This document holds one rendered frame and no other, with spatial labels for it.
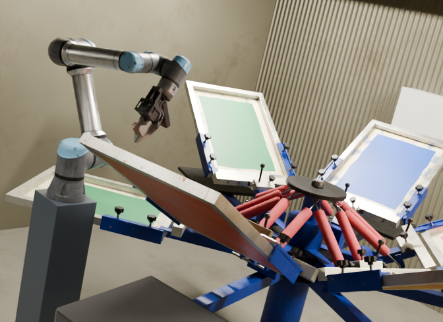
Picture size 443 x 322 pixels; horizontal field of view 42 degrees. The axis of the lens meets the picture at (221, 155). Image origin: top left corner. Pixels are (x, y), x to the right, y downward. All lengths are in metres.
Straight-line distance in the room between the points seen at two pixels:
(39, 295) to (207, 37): 3.69
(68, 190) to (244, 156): 1.55
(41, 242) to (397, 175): 2.26
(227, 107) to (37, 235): 1.86
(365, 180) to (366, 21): 2.27
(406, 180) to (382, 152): 0.30
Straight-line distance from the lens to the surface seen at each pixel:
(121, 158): 1.83
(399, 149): 3.97
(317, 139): 5.82
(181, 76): 2.17
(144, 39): 5.15
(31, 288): 2.53
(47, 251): 2.39
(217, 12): 5.68
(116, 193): 3.26
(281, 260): 2.10
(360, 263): 2.54
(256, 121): 3.90
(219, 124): 3.72
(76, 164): 2.31
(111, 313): 2.13
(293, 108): 6.00
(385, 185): 3.69
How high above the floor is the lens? 2.04
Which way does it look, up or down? 14 degrees down
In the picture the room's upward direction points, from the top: 13 degrees clockwise
